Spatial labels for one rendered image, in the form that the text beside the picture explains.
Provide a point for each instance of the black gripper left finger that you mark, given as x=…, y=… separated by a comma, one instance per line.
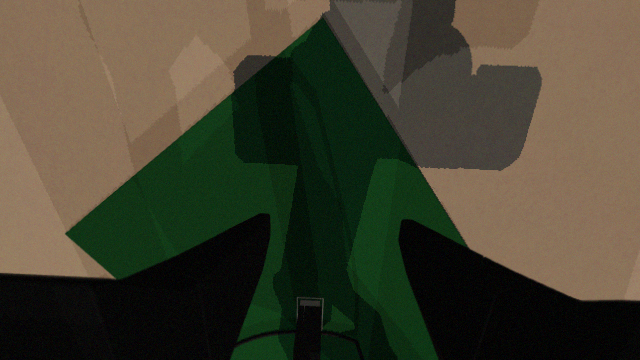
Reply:
x=189, y=307

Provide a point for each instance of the green circuit board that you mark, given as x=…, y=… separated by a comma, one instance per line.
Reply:
x=304, y=141

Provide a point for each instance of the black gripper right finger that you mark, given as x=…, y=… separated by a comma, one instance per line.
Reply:
x=477, y=309

